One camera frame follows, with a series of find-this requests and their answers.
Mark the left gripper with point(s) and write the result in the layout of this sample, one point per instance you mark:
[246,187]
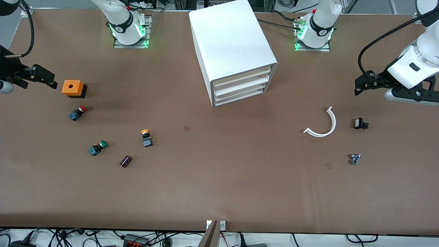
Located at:
[383,78]

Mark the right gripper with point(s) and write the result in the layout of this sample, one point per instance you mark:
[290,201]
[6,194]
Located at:
[8,68]

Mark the white plastic drawer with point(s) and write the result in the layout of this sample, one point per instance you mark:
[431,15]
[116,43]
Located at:
[241,77]
[241,83]
[240,90]
[239,96]

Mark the yellow push button switch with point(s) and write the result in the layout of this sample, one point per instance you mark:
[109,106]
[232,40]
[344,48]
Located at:
[146,139]

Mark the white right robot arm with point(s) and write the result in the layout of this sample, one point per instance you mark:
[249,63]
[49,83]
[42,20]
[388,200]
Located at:
[118,15]

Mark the white drawer cabinet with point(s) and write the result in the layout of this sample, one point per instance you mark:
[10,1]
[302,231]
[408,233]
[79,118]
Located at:
[226,37]

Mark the orange box with black base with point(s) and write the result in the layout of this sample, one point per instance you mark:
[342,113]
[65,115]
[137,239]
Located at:
[72,87]

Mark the white curved plastic clip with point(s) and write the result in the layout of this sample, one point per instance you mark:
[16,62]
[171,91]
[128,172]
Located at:
[334,122]

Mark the small metal blue component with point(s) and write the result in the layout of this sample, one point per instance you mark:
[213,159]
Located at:
[355,159]

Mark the maroon cylindrical capacitor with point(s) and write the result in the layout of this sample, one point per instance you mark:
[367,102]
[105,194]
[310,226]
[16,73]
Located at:
[126,161]

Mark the black switch with white face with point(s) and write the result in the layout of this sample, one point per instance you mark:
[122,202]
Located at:
[359,123]

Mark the red push button switch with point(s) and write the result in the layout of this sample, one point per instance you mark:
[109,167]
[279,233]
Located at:
[76,114]

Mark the metal table corner bracket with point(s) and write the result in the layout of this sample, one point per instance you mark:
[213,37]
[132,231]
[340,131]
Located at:
[26,11]
[417,18]

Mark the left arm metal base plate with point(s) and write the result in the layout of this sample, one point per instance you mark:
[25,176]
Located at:
[308,49]

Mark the green push button switch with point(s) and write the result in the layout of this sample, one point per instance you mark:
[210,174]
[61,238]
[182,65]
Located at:
[97,148]

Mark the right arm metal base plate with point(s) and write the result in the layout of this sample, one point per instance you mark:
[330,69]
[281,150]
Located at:
[149,34]

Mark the grey camera stand post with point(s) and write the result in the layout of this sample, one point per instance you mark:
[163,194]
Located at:
[210,236]

